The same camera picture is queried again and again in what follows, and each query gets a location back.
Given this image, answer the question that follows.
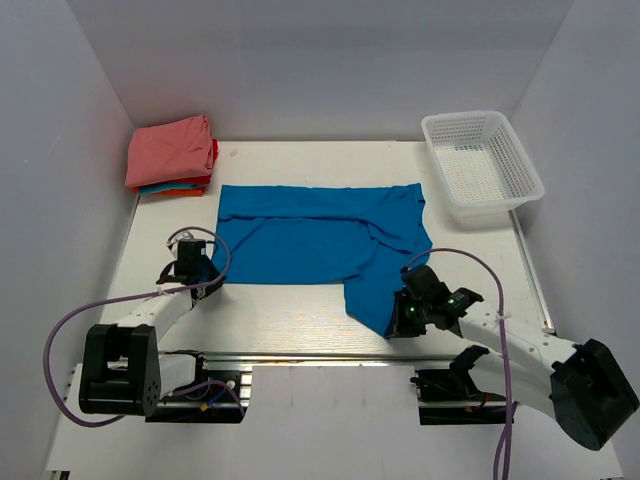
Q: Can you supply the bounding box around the aluminium table edge rail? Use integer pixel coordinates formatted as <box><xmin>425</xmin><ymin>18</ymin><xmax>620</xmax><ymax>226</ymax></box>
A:
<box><xmin>162</xmin><ymin>350</ymin><xmax>457</xmax><ymax>365</ymax></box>

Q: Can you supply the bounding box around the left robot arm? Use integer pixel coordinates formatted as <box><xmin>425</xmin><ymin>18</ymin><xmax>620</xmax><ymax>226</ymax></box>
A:
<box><xmin>79</xmin><ymin>238</ymin><xmax>225</xmax><ymax>417</ymax></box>

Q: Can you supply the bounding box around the teal folded t-shirt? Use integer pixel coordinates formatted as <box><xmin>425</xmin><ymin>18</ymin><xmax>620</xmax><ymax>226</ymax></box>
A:
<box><xmin>135</xmin><ymin>183</ymin><xmax>205</xmax><ymax>196</ymax></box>

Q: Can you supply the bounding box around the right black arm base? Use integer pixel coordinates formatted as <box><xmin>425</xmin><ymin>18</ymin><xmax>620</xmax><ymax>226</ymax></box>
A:
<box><xmin>410</xmin><ymin>345</ymin><xmax>506</xmax><ymax>426</ymax></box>

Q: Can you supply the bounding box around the white plastic basket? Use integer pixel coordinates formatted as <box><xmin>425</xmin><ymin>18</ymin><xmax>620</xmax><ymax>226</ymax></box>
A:
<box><xmin>421</xmin><ymin>110</ymin><xmax>545</xmax><ymax>218</ymax></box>

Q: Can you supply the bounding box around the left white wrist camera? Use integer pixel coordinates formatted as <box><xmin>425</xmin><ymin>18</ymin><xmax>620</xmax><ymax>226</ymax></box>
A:
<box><xmin>166</xmin><ymin>231</ymin><xmax>196</xmax><ymax>251</ymax></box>

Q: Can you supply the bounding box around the blue t-shirt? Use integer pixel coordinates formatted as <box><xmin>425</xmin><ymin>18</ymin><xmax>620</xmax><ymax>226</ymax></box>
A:
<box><xmin>214</xmin><ymin>183</ymin><xmax>432</xmax><ymax>336</ymax></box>

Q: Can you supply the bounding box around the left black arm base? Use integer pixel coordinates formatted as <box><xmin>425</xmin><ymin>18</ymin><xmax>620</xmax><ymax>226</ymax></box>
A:
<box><xmin>145</xmin><ymin>350</ymin><xmax>252</xmax><ymax>424</ymax></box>

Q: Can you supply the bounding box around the pink folded t-shirt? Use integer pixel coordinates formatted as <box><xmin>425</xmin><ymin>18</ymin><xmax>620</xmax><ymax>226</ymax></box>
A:
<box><xmin>125</xmin><ymin>114</ymin><xmax>213</xmax><ymax>183</ymax></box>

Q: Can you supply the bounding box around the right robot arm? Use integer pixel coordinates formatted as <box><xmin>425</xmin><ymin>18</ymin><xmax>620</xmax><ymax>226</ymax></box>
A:
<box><xmin>389</xmin><ymin>265</ymin><xmax>639</xmax><ymax>451</ymax></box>

